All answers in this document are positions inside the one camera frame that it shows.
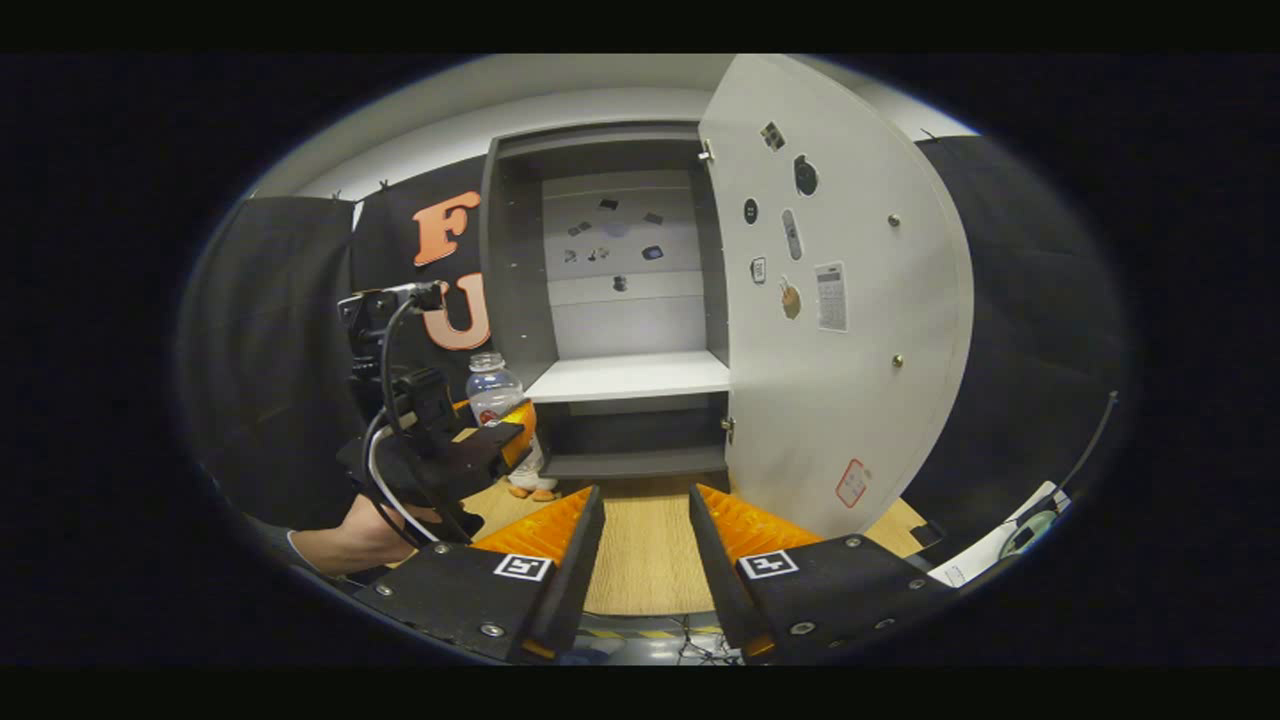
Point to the penguin plush toy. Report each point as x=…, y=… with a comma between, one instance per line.
x=535, y=470

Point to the clear plastic bottle red label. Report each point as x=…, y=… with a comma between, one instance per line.
x=493, y=385

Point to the white flat sheet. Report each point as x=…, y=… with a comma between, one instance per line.
x=975, y=560

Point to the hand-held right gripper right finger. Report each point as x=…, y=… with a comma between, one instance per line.
x=715, y=570

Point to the grey cabinet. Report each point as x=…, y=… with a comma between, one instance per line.
x=520, y=300

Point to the white cabinet door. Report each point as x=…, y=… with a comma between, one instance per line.
x=830, y=420

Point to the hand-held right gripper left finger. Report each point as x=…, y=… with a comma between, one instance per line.
x=575, y=570

